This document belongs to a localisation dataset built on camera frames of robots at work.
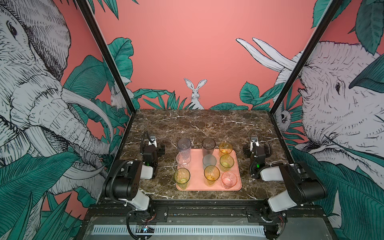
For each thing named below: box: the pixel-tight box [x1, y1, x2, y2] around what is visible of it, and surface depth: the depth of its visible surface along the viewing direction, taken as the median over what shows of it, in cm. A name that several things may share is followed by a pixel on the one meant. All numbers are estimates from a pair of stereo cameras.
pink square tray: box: [176, 148, 242, 191], surface depth 88 cm
